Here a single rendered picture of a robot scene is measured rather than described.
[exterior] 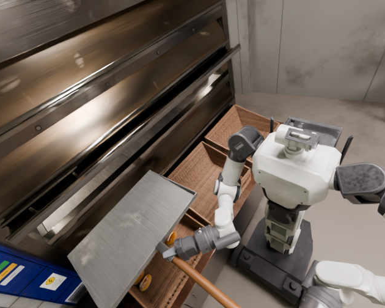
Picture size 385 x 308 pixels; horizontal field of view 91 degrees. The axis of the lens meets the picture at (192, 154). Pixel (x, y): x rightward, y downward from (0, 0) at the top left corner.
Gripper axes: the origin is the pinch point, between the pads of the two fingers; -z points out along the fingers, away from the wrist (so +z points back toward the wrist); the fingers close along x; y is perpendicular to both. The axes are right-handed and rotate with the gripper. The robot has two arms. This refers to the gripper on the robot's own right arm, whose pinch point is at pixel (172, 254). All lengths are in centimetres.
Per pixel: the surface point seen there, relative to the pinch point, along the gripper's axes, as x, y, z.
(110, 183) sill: 3, 55, -28
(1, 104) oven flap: -57, 50, -34
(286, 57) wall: 61, 226, 221
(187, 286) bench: 63, 4, -11
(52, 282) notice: 22, 22, -72
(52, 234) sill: 3, 36, -60
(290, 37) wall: 33, 223, 223
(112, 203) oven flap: 16, 52, -35
